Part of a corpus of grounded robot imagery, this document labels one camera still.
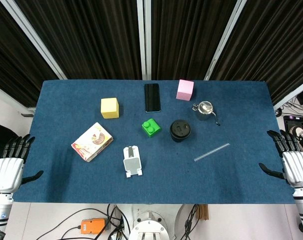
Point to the white phone stand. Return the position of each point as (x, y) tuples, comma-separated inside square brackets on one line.
[(132, 162)]

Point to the black smartphone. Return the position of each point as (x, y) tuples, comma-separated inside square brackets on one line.
[(152, 97)]

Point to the yellow foam cube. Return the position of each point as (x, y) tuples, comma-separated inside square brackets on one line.
[(109, 108)]

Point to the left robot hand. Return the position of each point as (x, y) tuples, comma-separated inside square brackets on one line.
[(7, 170)]

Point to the black curtain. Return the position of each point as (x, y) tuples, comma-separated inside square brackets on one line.
[(91, 37)]

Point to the white window frame post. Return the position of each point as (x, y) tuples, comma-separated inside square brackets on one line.
[(224, 40), (144, 40), (32, 37)]

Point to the blue table cloth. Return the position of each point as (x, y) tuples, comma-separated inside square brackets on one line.
[(151, 180)]

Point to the small steel teapot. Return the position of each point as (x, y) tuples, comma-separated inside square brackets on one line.
[(204, 111)]

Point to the black cup with lid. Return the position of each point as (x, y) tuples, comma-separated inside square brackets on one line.
[(180, 130)]

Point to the wooden piece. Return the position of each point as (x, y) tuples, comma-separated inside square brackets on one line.
[(203, 212)]

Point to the pink foam cube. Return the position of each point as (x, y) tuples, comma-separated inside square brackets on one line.
[(184, 90)]

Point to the sneaker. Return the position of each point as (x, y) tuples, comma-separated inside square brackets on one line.
[(297, 131)]

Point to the orange power box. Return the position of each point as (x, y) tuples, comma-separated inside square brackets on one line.
[(91, 225)]

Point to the clear plastic straw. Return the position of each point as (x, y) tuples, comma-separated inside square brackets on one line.
[(211, 152)]

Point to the green toy brick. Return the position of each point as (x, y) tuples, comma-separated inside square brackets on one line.
[(151, 128)]

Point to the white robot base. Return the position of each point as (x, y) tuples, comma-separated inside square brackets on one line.
[(149, 225)]

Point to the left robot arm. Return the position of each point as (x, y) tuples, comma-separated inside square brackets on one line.
[(0, 210)]

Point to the colourful printed snack box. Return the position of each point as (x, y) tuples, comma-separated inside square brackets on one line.
[(91, 141)]

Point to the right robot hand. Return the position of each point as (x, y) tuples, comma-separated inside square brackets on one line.
[(296, 168)]

